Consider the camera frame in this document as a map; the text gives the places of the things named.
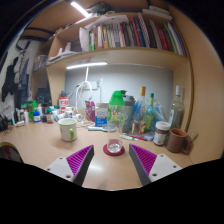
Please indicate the tall clear glass bottle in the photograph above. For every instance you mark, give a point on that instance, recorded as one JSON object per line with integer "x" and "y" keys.
{"x": 176, "y": 112}

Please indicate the green plastic container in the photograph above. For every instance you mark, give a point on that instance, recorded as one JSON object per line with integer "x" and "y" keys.
{"x": 32, "y": 108}

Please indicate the clear bottle with green cap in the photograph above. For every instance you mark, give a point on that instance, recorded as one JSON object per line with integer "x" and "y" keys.
{"x": 116, "y": 115}

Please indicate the dark hanging clothes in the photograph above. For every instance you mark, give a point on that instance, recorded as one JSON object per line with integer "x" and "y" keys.
{"x": 15, "y": 77}

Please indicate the red and white canister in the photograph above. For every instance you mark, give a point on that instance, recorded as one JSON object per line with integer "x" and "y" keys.
{"x": 63, "y": 103}

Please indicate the brown mug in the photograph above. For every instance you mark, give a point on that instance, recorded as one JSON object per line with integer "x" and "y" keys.
{"x": 177, "y": 140}

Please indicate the wooden shelf unit with books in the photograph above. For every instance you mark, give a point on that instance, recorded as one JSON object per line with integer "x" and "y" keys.
{"x": 133, "y": 53}

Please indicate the green glass bottle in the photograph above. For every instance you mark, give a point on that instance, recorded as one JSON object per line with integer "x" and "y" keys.
{"x": 149, "y": 116}

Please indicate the ceiling strip light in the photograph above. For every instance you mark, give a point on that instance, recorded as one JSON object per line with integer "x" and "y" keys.
{"x": 80, "y": 9}

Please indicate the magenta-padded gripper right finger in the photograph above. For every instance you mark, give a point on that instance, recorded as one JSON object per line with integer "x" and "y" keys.
{"x": 156, "y": 165}

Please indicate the flat round red coaster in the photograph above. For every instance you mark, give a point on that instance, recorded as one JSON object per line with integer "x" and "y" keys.
{"x": 105, "y": 151}

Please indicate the brown jar with white lid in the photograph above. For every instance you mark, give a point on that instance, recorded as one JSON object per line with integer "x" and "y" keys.
{"x": 161, "y": 134}

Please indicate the clear bottle with gold cap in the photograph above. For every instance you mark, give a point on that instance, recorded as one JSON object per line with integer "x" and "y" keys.
{"x": 140, "y": 115}

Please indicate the small white bottle blue label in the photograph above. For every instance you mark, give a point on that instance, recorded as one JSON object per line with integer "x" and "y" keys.
{"x": 36, "y": 117}

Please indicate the blue and white carton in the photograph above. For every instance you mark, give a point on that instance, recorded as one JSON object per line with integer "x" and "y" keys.
{"x": 101, "y": 115}

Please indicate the magenta carton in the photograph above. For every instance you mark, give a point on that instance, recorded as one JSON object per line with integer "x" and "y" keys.
{"x": 90, "y": 111}

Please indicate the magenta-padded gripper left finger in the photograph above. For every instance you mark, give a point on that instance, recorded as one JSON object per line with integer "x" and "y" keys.
{"x": 66, "y": 166}

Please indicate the white under-shelf light bar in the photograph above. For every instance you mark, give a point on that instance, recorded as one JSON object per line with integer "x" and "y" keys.
{"x": 86, "y": 65}

